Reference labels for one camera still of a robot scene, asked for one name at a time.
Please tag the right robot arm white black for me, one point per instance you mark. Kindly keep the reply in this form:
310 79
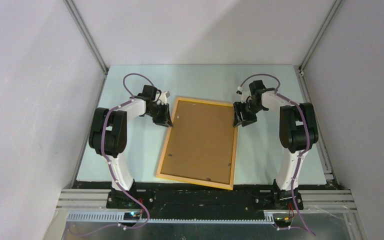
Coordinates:
298 131

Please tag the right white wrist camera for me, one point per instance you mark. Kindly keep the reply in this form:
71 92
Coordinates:
245 95

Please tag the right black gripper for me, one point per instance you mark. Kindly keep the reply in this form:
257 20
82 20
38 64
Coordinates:
238 107

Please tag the yellow wooden picture frame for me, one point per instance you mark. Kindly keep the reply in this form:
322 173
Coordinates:
233 159

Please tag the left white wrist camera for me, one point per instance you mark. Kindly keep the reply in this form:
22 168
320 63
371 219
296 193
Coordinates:
162 98

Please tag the brown cardboard backing board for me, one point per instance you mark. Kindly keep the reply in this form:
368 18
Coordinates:
198 142

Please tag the left aluminium corner post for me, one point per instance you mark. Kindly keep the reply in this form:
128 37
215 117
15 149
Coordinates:
86 34

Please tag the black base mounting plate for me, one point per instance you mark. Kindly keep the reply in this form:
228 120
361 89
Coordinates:
133 197

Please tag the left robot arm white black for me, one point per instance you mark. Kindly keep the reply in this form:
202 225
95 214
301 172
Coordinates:
108 134

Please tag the right aluminium corner post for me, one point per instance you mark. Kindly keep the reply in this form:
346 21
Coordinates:
332 12

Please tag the aluminium extrusion rail front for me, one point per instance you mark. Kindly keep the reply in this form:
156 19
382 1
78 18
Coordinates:
171 206

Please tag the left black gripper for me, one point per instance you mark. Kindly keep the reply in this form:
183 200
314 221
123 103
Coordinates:
165 120

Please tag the aluminium corner post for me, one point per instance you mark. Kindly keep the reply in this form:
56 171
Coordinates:
86 34
332 12

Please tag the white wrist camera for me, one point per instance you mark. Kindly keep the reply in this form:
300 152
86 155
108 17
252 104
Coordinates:
162 98
245 95

